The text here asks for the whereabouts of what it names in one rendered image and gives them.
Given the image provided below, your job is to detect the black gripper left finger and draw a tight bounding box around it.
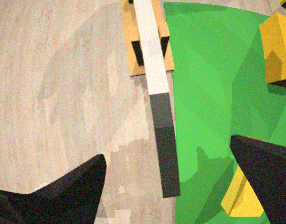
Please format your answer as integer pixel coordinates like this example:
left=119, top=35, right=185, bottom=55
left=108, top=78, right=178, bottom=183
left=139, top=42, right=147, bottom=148
left=0, top=155, right=107, bottom=224

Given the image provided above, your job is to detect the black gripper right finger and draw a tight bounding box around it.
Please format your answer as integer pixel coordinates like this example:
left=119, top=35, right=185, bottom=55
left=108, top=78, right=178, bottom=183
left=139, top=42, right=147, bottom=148
left=229, top=135, right=286, bottom=224

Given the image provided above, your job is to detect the green putting mat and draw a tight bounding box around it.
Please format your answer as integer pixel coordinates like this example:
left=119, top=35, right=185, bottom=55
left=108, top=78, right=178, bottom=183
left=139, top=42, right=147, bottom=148
left=164, top=2, right=286, bottom=224

